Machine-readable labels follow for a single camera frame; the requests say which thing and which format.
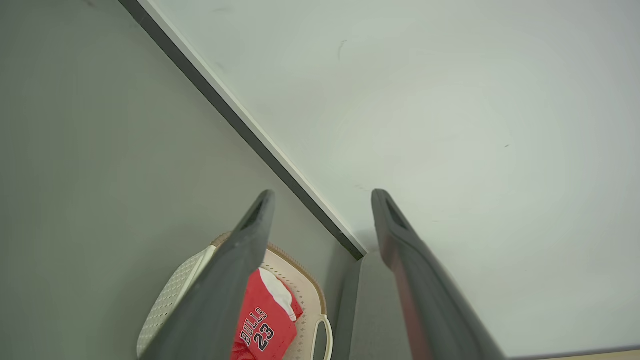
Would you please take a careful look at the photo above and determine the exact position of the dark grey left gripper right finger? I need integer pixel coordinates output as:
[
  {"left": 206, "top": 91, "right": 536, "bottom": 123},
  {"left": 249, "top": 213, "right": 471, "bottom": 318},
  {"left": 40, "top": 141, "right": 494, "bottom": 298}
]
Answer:
[{"left": 371, "top": 188, "right": 507, "bottom": 360}]

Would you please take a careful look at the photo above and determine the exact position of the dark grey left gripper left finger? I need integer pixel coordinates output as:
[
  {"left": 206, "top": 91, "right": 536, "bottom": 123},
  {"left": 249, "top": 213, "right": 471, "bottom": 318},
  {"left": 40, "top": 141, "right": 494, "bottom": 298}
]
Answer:
[{"left": 139, "top": 189, "right": 276, "bottom": 360}]

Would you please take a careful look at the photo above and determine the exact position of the red Bulls 23 jersey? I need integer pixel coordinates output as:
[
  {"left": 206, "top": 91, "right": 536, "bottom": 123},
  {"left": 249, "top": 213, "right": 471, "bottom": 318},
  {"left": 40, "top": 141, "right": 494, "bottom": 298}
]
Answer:
[{"left": 230, "top": 267, "right": 304, "bottom": 360}]

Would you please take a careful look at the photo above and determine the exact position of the grey fabric sofa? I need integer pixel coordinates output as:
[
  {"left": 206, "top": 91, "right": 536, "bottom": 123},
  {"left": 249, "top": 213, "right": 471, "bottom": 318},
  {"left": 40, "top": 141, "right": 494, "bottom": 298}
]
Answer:
[{"left": 331, "top": 250, "right": 413, "bottom": 360}]

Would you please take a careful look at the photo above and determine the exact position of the cream perforated laundry basket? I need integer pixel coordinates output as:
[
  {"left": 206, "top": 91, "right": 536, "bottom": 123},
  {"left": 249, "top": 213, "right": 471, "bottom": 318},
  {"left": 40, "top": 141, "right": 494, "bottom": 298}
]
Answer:
[{"left": 136, "top": 232, "right": 334, "bottom": 360}]

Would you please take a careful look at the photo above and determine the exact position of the black and white baseboard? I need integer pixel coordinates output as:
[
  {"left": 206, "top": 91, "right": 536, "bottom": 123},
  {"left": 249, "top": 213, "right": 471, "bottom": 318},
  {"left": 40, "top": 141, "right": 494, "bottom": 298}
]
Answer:
[{"left": 118, "top": 0, "right": 368, "bottom": 261}]

